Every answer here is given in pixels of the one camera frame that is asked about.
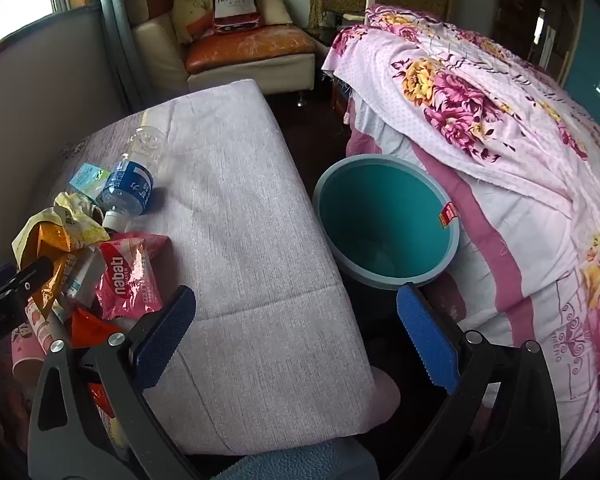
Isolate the dark wooden cabinet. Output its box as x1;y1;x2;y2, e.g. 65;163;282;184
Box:
495;0;586;86

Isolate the red gift bag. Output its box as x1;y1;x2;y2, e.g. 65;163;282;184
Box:
211;0;266;36

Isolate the yellow printed pillow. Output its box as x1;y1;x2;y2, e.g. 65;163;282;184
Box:
172;0;218;43

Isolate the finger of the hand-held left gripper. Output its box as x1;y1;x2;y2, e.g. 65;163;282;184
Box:
0;256;56;323

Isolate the red foil snack wrapper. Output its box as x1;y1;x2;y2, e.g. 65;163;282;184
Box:
70;307;126;416

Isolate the grey padded headboard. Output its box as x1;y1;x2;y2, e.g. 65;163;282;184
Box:
0;5;131;281

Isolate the orange foil snack wrapper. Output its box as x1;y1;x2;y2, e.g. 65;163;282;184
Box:
20;222;78;318

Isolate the teal plastic trash bin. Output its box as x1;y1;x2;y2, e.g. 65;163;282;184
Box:
312;155;462;291

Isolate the pink paper cup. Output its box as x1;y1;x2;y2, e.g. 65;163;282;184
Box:
10;300;56;391

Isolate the grey green curtain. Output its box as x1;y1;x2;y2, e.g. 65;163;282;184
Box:
87;0;136;111

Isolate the yellow patterned paper napkin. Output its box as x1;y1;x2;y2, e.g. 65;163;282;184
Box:
12;192;111;266

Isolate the white and pink quilt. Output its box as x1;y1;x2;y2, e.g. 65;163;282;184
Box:
345;95;600;476

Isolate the cream leather sofa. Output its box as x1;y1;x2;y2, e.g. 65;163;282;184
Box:
125;0;317;96

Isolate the grey fabric mattress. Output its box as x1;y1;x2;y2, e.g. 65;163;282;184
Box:
30;79;401;456

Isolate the red white snack packet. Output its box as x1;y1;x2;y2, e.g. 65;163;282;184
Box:
95;232;173;321

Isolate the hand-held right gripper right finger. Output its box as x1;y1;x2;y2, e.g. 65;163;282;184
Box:
385;284;563;480

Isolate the clear plastic water bottle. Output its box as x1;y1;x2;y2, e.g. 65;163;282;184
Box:
97;125;173;233

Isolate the orange seat cushion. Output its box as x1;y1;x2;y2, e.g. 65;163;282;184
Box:
185;27;317;73

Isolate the pink floral bed sheet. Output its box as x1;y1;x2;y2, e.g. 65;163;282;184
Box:
321;4;600;281

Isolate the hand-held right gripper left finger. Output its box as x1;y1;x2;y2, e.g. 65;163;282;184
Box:
27;285;206;480

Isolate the light blue milk carton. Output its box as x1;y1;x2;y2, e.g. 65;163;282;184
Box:
69;162;112;201

